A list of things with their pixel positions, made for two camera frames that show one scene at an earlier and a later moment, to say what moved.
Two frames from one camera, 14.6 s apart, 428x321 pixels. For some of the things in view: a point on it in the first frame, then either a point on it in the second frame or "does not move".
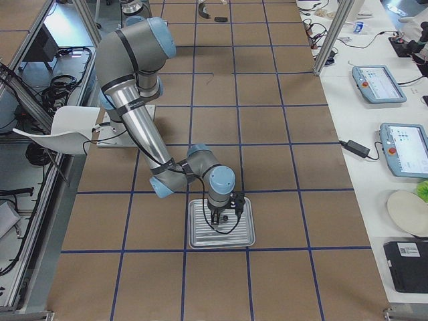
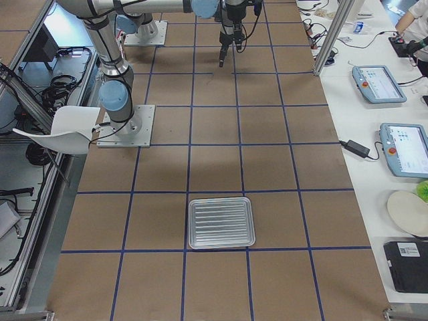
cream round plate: [409, 211] does not move
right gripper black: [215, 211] to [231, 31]
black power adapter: [356, 148] does not move
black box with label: [408, 263] does not move
